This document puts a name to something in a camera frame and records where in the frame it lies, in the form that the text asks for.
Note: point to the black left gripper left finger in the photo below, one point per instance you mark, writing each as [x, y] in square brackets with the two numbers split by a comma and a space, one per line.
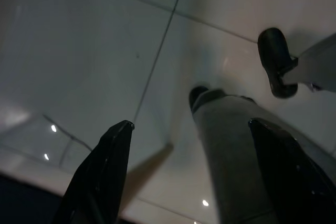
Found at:
[97, 176]

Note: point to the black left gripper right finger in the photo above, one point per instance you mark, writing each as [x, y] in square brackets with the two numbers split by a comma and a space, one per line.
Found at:
[294, 182]

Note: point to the grey robot left leg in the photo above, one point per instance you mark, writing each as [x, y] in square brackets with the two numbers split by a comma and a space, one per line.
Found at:
[231, 150]

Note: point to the grey robot leg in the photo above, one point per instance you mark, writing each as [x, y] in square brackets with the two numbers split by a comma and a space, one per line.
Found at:
[315, 61]
[231, 150]

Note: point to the dark blue furniture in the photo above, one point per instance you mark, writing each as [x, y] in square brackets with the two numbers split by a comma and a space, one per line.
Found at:
[23, 200]

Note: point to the grey robot right leg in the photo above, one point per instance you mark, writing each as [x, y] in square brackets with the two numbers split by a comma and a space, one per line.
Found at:
[315, 61]

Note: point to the black robot left foot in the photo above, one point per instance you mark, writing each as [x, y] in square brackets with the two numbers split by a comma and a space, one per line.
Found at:
[195, 95]

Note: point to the black robot foot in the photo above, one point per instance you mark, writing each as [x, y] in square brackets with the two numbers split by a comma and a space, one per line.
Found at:
[273, 56]
[195, 95]

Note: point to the black robot right foot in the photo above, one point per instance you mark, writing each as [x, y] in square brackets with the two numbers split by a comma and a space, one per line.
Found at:
[273, 56]

